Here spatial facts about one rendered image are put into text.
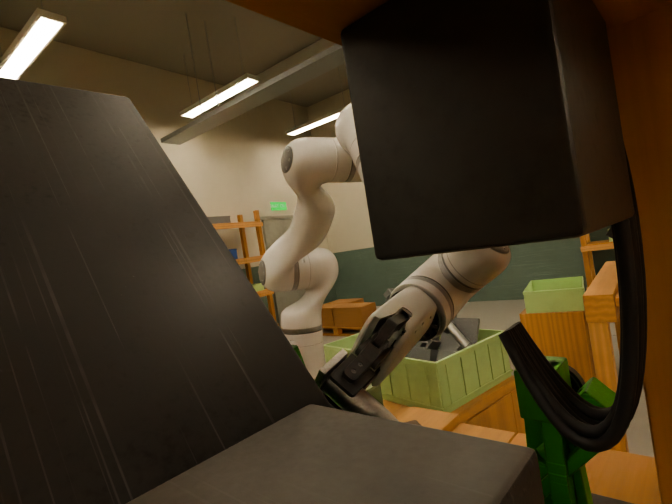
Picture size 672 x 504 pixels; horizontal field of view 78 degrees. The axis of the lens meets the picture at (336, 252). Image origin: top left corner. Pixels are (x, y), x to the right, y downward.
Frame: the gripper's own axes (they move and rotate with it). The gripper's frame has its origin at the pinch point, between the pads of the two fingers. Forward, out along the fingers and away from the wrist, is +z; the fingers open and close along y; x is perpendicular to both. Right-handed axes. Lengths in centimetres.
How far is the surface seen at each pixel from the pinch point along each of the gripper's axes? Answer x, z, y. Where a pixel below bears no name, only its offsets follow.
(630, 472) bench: 43, -43, -24
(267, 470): 2.0, 16.4, 11.4
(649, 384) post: 20.0, -8.6, 15.2
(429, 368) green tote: 5, -71, -63
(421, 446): 8.0, 10.6, 15.0
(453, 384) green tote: 14, -75, -66
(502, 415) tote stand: 33, -89, -78
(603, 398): 23.2, -20.8, 2.5
